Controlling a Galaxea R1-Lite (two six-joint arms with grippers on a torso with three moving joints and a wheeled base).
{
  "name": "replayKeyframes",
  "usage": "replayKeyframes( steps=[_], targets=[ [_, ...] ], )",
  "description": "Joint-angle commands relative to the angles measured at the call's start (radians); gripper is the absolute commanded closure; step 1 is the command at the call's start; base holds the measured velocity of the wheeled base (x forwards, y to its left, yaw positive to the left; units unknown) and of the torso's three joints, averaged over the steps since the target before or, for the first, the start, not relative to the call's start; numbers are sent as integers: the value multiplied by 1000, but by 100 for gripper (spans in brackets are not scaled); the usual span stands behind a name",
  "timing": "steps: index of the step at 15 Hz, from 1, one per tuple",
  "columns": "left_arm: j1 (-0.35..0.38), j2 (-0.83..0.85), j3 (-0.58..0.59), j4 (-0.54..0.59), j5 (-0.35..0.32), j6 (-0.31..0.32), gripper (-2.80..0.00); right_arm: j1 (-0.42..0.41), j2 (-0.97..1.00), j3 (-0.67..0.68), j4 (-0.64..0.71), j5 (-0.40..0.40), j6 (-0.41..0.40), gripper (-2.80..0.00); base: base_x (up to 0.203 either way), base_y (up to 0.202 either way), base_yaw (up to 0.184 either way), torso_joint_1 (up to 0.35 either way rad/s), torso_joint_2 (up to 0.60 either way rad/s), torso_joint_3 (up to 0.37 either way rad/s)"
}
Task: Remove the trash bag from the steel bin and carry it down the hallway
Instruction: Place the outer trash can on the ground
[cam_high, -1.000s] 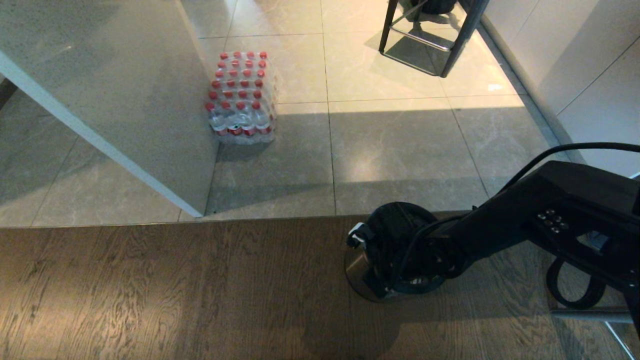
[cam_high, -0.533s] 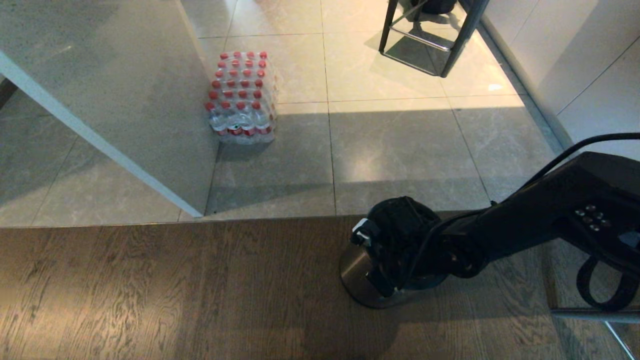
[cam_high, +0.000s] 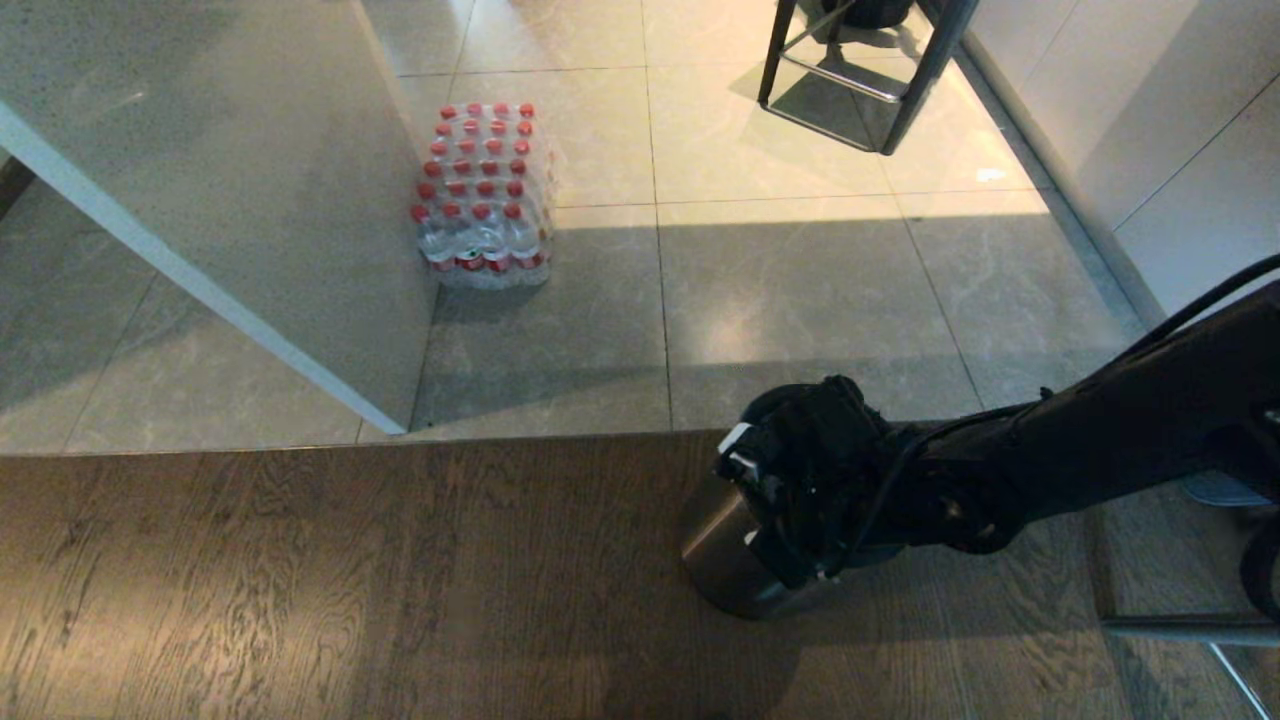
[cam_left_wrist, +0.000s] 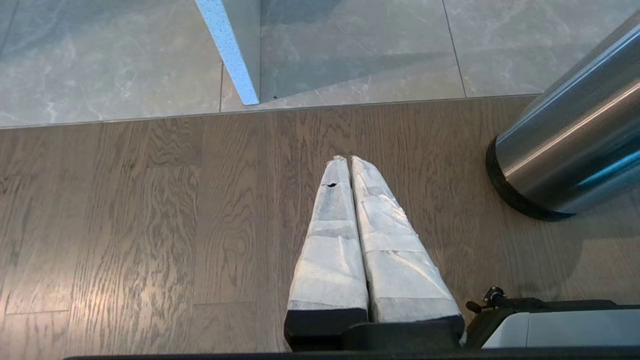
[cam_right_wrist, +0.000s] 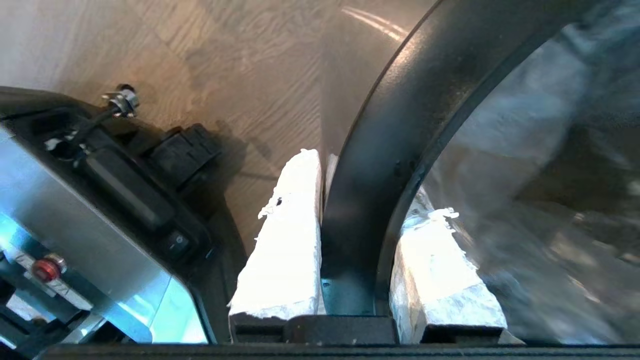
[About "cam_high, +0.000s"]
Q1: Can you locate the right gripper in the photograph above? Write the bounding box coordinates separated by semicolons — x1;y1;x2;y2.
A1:
746;478;859;591

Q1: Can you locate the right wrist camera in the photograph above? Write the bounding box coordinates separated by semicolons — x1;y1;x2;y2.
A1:
715;420;801;503

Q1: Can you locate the shrink-wrapped red-capped water bottle pack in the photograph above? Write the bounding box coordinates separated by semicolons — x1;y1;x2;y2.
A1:
409;100;557;292

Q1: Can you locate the black metal stool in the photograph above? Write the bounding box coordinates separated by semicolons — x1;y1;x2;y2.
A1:
757;0;982;157

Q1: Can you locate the black cable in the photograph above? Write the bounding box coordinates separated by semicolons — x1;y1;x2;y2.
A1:
1128;254;1280;349

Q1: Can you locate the grey metal frame bar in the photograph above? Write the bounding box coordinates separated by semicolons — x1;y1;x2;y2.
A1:
1100;614;1280;720

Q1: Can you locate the white cabinet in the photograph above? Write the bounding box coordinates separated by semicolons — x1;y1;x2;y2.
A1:
958;0;1280;323

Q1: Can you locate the grey stone kitchen island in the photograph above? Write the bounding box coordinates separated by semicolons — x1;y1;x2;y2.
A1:
0;0;442;437

